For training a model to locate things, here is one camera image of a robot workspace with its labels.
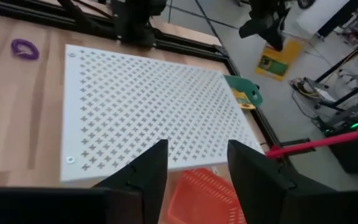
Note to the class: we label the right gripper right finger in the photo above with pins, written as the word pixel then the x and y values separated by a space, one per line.
pixel 256 186

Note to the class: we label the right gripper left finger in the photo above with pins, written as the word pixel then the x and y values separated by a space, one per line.
pixel 148 180

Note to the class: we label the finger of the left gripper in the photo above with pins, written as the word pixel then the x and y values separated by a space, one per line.
pixel 276 40

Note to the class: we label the yellow crayon box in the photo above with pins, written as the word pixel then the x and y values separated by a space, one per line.
pixel 275 62
pixel 241 99

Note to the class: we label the orange plastic basket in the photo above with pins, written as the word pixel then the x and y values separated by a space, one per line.
pixel 204 199

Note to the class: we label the teal plastic bin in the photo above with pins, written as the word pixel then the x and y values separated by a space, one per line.
pixel 244 85

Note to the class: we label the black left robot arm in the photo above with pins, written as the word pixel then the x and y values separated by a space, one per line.
pixel 132 25

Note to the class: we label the red desk lamp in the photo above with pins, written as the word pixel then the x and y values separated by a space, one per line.
pixel 322 142

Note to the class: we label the white perforated shelf riser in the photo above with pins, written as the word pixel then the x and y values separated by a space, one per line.
pixel 135 109

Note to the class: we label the black equipment cart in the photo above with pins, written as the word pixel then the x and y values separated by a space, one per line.
pixel 353 155

